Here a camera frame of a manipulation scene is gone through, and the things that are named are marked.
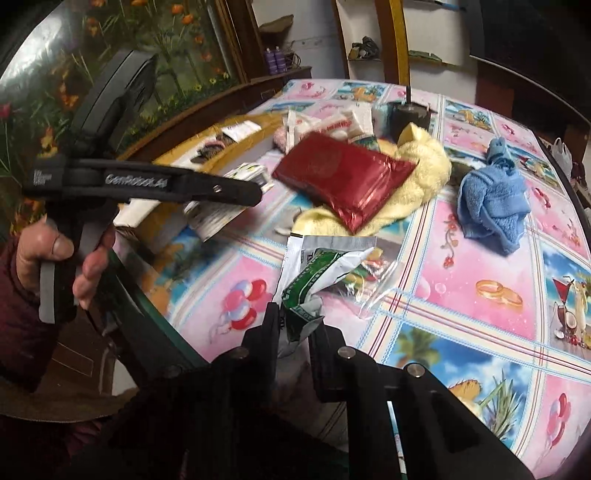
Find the yellow towel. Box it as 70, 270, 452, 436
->
293, 124, 453, 238

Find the black container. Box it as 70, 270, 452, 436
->
387, 85, 438, 143

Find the blue towel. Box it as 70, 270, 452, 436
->
457, 137, 533, 256

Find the flower wall poster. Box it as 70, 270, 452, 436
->
0, 0, 246, 234

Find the printed tablecloth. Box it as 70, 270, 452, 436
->
152, 78, 591, 477

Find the dark furniture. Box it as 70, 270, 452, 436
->
470, 0, 591, 123

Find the clear plastic candy bag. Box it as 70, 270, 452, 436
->
342, 257, 403, 320

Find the dark hair clip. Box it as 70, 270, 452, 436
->
189, 140, 228, 165

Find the red foil packet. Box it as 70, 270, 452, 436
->
271, 131, 419, 234

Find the teal packet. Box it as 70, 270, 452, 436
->
369, 104, 393, 138

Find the green white foil packet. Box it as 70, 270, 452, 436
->
276, 247, 385, 357

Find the white card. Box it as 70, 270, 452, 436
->
222, 120, 262, 142

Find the curved yellow wooden post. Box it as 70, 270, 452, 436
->
374, 0, 408, 86

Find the wooden cabinet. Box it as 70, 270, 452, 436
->
115, 66, 315, 162

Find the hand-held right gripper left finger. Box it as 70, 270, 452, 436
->
69, 301, 281, 480

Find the person's left hand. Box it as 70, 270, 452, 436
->
14, 220, 117, 310

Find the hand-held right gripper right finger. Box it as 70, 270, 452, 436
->
308, 318, 537, 480

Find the white plastic bag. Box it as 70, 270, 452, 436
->
549, 137, 574, 180

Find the person's left forearm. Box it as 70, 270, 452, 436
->
0, 235, 116, 393

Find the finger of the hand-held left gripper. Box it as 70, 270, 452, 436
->
182, 165, 265, 207

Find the silver foil packet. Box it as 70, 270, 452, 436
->
284, 234, 378, 278

